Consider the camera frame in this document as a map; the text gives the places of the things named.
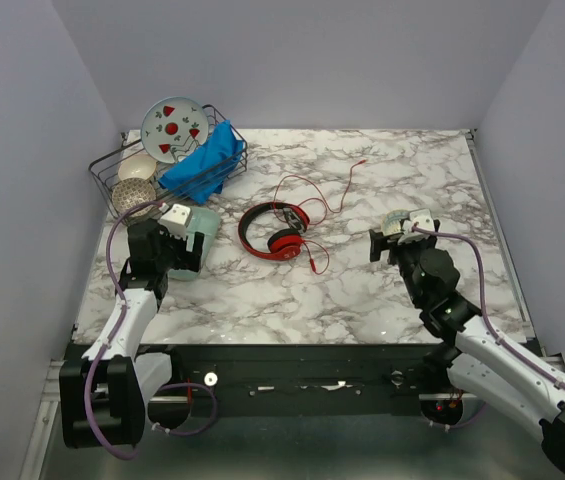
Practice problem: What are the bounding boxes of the red black headphones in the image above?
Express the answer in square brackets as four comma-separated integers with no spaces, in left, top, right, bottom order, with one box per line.
[238,202,310,261]

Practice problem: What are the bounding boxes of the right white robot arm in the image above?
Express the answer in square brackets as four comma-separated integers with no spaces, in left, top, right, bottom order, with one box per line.
[369,229,565,475]

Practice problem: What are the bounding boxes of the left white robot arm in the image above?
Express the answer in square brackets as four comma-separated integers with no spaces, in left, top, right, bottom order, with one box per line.
[59,220,205,460]

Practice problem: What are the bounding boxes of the mint green rectangular tray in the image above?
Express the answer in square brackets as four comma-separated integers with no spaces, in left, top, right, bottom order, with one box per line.
[168,206,221,281]

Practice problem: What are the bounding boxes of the grey patterned bowl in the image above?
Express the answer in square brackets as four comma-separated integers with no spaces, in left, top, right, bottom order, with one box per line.
[112,178,157,213]

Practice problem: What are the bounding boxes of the cream ceramic bowl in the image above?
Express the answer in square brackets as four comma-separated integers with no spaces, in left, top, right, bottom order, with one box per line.
[117,153,157,181]

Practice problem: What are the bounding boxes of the blue cloth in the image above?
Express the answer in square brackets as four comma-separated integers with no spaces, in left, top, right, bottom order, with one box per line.
[158,120,244,205]

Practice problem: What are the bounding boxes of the watermelon pattern plate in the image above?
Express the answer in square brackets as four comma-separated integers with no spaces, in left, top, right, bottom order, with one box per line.
[140,97,210,164]

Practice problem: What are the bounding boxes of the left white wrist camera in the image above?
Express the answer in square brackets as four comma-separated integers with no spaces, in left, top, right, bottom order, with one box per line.
[158,204,192,239]

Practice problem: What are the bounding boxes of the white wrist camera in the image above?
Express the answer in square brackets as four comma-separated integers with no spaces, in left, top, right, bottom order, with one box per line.
[158,204,192,239]
[398,209,434,245]

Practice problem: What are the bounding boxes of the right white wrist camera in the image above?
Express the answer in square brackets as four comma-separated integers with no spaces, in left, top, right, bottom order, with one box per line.
[398,209,434,245]

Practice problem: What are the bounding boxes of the black wire dish rack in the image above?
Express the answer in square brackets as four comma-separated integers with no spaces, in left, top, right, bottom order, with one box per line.
[88,127,248,218]

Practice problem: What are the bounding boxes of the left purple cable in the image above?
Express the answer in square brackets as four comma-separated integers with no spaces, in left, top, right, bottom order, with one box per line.
[83,201,218,460]

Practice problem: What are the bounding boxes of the purple cable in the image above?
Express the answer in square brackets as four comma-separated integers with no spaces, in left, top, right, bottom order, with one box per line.
[411,224,565,431]
[83,201,218,460]

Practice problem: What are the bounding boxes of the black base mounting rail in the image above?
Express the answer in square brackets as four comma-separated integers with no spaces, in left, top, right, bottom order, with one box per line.
[64,342,543,419]

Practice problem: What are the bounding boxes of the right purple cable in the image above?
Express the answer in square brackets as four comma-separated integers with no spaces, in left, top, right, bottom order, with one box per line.
[411,224,565,431]

